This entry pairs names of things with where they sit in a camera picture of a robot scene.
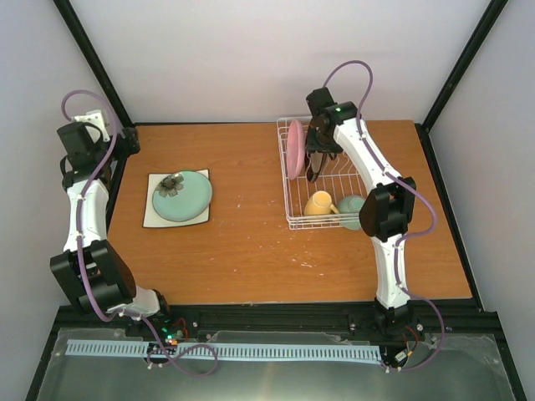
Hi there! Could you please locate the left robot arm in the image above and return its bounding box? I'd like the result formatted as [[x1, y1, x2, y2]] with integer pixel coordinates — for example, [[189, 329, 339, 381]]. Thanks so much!
[[49, 121, 174, 337]]

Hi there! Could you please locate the blue slotted cable duct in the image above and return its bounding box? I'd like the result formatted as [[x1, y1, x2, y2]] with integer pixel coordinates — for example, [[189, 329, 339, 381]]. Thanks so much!
[[64, 339, 381, 364]]

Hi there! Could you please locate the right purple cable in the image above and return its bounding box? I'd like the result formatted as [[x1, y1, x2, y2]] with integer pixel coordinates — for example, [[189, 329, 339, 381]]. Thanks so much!
[[324, 59, 445, 374]]

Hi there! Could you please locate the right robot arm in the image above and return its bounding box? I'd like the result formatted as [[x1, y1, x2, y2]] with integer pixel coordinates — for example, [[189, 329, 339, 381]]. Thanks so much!
[[305, 87, 416, 335]]

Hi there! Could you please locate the white wire dish rack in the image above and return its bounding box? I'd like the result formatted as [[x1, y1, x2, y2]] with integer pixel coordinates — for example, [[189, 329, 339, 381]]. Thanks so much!
[[276, 113, 392, 231]]

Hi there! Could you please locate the round black-rimmed plate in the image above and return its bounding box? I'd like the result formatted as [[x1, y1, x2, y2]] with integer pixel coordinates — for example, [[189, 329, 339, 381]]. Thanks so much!
[[306, 152, 330, 183]]

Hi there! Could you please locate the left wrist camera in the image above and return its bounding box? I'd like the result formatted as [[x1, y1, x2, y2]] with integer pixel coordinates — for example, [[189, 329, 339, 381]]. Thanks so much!
[[73, 109, 110, 142]]

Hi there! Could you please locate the yellow mug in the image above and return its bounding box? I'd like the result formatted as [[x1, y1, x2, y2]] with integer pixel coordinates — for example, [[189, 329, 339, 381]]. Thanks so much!
[[303, 190, 339, 216]]

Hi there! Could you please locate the teal flower plate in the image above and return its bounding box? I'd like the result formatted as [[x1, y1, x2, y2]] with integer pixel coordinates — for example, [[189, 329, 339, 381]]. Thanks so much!
[[152, 171, 212, 222]]

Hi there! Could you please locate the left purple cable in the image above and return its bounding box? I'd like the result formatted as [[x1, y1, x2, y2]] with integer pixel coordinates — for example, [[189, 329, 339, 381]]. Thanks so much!
[[61, 89, 219, 378]]

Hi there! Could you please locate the square black-rimmed plate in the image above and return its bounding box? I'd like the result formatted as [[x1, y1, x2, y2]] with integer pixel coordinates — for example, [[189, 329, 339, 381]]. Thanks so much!
[[142, 169, 210, 228]]

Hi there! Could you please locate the purple cable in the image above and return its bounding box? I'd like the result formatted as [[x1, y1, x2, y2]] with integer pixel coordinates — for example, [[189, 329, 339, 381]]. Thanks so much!
[[61, 89, 219, 378], [324, 59, 445, 374]]

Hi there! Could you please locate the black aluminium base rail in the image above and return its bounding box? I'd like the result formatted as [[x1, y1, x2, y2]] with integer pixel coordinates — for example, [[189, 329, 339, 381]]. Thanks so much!
[[51, 299, 505, 345]]

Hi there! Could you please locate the pink round plate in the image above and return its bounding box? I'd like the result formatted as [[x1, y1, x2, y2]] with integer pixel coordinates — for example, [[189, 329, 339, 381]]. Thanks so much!
[[286, 119, 305, 180]]

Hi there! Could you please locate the green ceramic bowl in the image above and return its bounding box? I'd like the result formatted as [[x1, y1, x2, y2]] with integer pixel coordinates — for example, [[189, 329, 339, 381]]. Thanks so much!
[[336, 195, 365, 231]]

